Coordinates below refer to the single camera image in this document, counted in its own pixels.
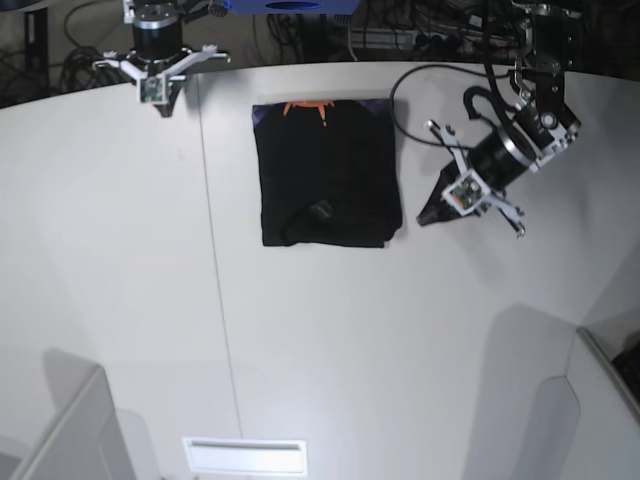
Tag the black keyboard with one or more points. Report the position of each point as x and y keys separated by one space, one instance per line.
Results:
x=627 y=364

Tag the blue box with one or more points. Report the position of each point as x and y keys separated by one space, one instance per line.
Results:
x=254 y=7

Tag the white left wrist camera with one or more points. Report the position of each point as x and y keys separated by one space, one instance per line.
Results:
x=466 y=193

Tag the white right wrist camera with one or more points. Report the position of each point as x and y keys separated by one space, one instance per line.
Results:
x=152 y=90

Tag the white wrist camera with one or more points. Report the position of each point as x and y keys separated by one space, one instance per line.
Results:
x=152 y=90
x=466 y=193

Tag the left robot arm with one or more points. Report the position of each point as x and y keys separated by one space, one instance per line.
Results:
x=533 y=130

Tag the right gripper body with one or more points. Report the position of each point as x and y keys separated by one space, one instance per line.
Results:
x=159 y=50

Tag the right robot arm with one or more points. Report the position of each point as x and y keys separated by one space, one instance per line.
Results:
x=168 y=5

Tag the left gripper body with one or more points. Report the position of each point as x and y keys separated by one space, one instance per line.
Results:
x=498 y=160

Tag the black T-shirt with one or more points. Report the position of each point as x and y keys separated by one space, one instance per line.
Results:
x=327 y=173

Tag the white power strip with plugs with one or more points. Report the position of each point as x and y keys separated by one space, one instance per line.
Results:
x=464 y=42

